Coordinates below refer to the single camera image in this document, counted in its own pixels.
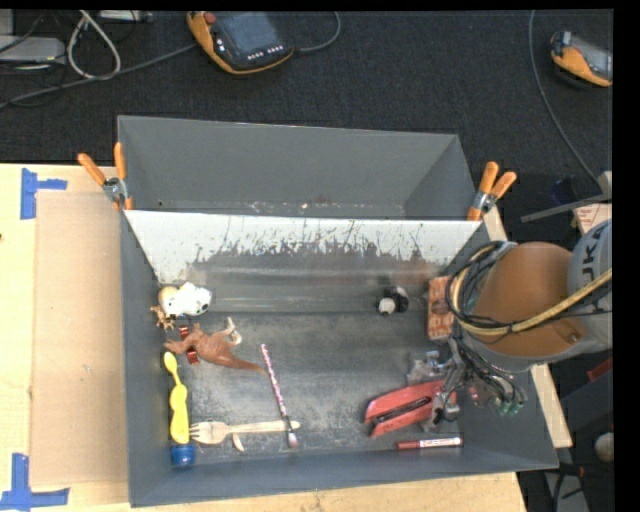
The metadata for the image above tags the small tan toy animal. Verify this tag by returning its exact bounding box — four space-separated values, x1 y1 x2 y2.
149 304 177 332

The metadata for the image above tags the yellow plastic toothbrush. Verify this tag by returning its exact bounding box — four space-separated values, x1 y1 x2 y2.
163 350 192 446

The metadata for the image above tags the grey metal bin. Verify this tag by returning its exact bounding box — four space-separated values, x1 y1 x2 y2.
116 114 561 508

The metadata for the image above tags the pink striped thin brush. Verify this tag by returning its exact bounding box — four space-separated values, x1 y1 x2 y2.
259 343 300 450

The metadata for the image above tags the black and white toy panda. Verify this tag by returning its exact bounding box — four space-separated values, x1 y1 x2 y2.
375 285 411 318

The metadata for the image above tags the brown toy dinosaur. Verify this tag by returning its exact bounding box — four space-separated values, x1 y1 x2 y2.
163 316 270 376

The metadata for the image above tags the white toy animal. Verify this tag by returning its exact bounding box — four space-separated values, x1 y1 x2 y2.
158 280 213 319

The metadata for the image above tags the brown cardboard board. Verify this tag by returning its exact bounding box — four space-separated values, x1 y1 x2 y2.
28 191 129 490

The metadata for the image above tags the pale wooden fork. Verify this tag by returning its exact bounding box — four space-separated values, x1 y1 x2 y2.
188 419 302 453

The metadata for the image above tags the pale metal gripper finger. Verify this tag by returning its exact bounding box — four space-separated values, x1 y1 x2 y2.
408 350 447 385
420 389 462 433

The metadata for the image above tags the red and white marker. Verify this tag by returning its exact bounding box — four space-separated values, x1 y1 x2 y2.
396 436 464 451

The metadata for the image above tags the blue bottle cap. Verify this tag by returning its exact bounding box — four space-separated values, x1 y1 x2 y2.
169 442 197 468

